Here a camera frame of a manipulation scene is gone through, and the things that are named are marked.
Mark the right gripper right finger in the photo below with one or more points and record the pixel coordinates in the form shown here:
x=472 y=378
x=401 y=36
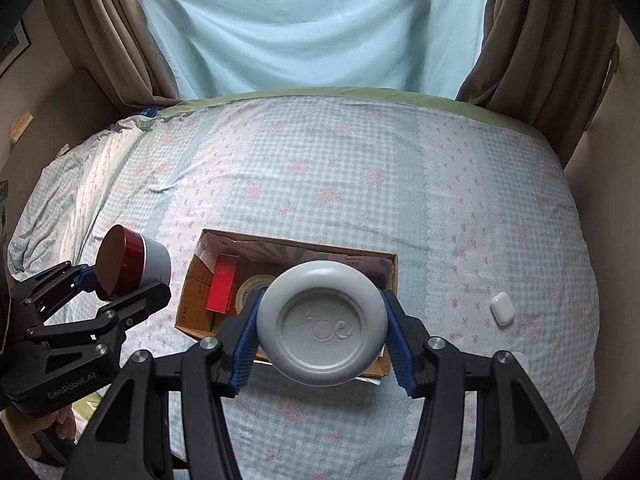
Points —
x=516 y=435

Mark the light blue hanging sheet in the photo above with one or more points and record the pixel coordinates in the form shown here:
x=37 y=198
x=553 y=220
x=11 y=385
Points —
x=221 y=47

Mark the right brown curtain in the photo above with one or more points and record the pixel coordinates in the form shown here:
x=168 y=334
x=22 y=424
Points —
x=544 y=63

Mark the small tissue pack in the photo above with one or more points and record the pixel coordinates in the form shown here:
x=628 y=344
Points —
x=19 y=126

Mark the framed wall picture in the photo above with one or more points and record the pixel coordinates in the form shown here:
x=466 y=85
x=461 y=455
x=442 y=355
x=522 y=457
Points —
x=17 y=44

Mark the white earbuds case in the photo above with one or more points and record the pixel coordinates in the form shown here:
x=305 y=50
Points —
x=502 y=309

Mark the open cardboard box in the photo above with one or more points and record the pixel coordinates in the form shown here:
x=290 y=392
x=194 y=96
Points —
x=264 y=255

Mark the red small carton box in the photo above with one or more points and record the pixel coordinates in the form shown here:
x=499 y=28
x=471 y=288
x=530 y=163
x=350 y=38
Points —
x=221 y=295

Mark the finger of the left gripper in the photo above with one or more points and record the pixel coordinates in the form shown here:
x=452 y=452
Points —
x=53 y=288
x=126 y=312

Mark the beige headboard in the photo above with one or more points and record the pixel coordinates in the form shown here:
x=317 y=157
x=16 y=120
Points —
x=77 y=110

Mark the left brown curtain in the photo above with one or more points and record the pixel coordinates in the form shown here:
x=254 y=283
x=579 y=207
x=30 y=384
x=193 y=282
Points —
x=127 y=53

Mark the brown curtain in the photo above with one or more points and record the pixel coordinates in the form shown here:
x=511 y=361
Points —
x=544 y=63
x=127 y=53

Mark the white lid jar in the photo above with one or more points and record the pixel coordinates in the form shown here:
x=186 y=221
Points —
x=522 y=360

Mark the red lid small jar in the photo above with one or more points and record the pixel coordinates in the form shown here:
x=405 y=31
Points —
x=127 y=261

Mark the small grey cream jar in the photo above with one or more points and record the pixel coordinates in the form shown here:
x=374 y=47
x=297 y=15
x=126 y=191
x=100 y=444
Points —
x=321 y=323

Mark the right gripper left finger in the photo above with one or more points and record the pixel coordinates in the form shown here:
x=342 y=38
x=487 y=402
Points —
x=128 y=435

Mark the person's left hand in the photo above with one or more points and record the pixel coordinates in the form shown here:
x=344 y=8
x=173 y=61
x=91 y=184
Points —
x=23 y=428

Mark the yellow tape roll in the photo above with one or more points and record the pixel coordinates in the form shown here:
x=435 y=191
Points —
x=250 y=285

